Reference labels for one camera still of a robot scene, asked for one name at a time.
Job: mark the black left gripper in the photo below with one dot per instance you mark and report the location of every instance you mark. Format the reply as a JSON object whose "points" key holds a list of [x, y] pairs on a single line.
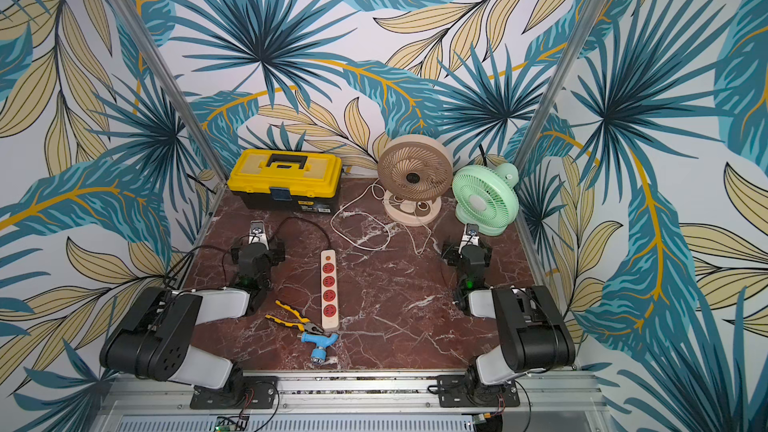
{"points": [[276, 252]]}

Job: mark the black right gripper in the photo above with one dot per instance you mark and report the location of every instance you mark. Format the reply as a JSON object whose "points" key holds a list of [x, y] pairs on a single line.
{"points": [[470, 252]]}

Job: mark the beige power strip red sockets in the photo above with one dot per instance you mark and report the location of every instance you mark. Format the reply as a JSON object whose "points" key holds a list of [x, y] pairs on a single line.
{"points": [[329, 291]]}

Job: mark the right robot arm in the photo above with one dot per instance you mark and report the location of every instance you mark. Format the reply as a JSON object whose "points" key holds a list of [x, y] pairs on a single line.
{"points": [[533, 337]]}

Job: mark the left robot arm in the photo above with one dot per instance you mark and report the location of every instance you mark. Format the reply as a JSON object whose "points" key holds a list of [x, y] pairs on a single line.
{"points": [[154, 338]]}

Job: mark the green desk fan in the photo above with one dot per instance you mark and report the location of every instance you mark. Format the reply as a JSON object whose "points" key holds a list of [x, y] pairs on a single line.
{"points": [[486, 197]]}

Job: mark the beige round desk fan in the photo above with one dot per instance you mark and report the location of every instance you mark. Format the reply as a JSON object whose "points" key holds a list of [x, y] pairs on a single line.
{"points": [[415, 171]]}

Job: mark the yellow black pliers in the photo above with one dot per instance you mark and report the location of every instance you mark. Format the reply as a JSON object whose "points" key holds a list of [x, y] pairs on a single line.
{"points": [[301, 323]]}

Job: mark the yellow black toolbox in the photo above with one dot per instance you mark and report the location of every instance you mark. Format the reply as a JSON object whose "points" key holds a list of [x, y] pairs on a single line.
{"points": [[286, 180]]}

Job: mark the blue plastic faucet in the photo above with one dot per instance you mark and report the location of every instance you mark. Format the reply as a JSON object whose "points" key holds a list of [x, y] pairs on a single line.
{"points": [[321, 344]]}

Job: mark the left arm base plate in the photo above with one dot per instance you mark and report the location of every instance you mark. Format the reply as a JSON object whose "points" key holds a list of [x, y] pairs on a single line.
{"points": [[247, 392]]}

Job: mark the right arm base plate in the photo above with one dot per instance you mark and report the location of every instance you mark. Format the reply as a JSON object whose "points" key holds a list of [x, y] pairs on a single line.
{"points": [[462, 391]]}

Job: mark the left aluminium frame post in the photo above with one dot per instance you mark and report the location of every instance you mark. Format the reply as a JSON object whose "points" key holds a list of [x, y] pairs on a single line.
{"points": [[130, 14]]}

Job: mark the aluminium frame post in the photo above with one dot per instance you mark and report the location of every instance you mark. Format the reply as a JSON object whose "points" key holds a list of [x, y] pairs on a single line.
{"points": [[572, 49], [130, 14]]}

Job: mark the aluminium front rail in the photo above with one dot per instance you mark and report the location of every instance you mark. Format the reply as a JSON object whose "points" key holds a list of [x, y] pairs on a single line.
{"points": [[378, 400]]}

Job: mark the right aluminium frame post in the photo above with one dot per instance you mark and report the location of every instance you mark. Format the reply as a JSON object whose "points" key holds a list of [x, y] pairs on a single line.
{"points": [[572, 49]]}

